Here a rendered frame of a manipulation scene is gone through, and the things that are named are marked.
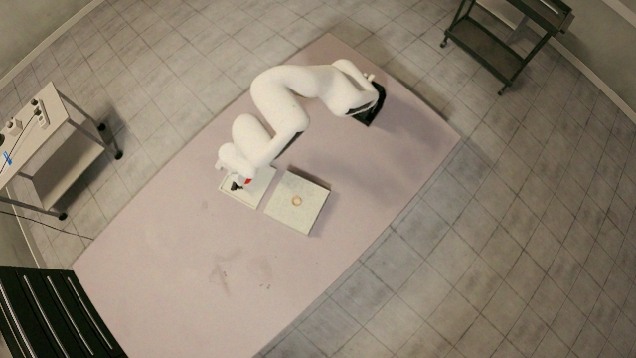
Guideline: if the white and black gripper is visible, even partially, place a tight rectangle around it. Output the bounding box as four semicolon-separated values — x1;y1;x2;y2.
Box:
230;174;247;191

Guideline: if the pale grey square tile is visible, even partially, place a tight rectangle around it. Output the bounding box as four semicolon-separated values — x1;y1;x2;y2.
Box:
263;170;330;237

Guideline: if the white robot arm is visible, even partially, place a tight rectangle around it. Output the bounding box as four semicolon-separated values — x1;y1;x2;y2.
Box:
215;60;379;179

